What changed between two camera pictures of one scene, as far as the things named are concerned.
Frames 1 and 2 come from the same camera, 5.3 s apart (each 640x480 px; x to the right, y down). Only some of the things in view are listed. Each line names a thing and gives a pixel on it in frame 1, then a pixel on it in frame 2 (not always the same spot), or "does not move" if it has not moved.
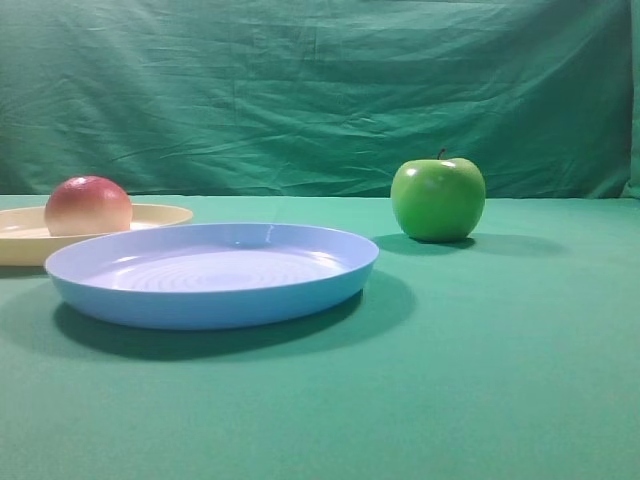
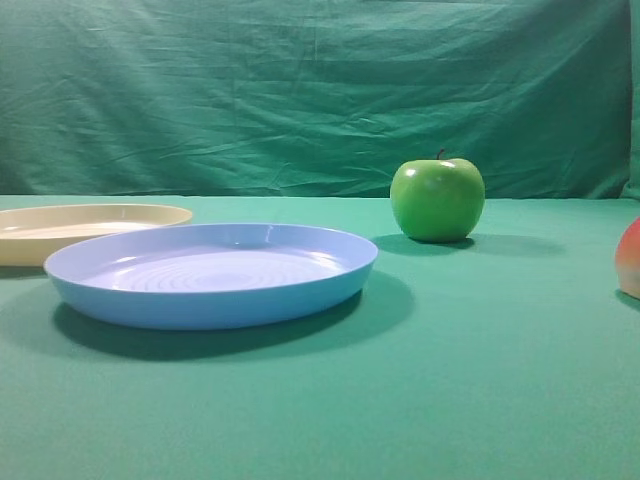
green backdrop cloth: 320,98 does not move
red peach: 88,206 -> 628,260
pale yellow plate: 26,240 does not move
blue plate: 212,276 does not move
